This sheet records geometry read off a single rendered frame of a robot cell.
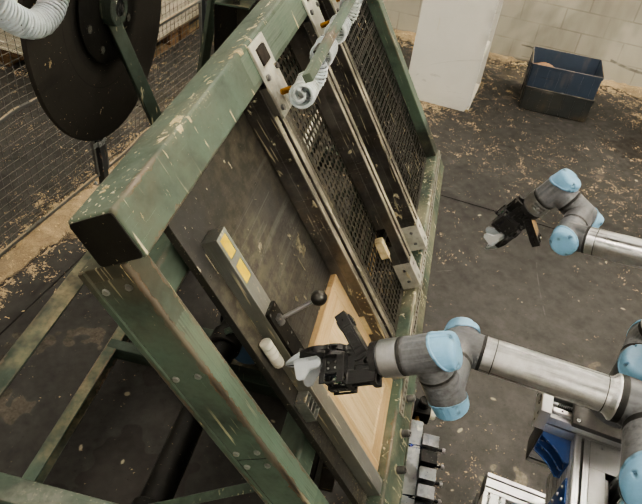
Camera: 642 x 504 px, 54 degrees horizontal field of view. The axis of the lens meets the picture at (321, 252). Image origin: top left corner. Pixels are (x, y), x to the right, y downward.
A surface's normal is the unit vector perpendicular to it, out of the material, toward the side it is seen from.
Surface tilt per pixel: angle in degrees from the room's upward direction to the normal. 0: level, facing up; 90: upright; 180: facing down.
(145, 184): 60
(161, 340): 90
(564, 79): 90
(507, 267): 0
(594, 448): 0
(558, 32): 90
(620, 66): 90
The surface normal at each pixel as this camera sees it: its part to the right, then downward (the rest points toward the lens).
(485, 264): 0.10, -0.75
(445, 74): -0.36, 0.59
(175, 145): 0.89, -0.19
